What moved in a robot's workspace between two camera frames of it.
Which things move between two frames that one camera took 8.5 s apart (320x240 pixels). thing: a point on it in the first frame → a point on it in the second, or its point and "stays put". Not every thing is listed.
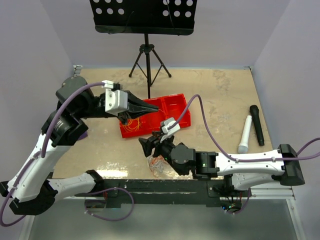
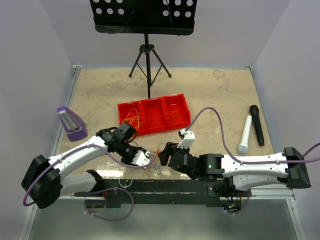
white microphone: x=243 y=147 stays put
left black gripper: x=136 y=107 → x=128 y=161
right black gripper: x=152 y=142 → x=164 y=155
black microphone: x=254 y=111 stays put
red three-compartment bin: x=174 y=106 stays put
